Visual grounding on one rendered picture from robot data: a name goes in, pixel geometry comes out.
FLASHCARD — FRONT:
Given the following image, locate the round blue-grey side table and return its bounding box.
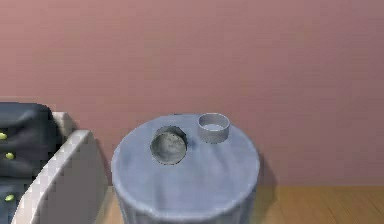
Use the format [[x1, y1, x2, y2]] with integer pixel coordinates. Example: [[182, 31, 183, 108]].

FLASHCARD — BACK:
[[110, 113, 261, 224]]

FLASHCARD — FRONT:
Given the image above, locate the grey cylindrical cup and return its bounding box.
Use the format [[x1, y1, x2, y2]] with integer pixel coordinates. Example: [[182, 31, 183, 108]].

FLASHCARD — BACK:
[[197, 112, 231, 145]]

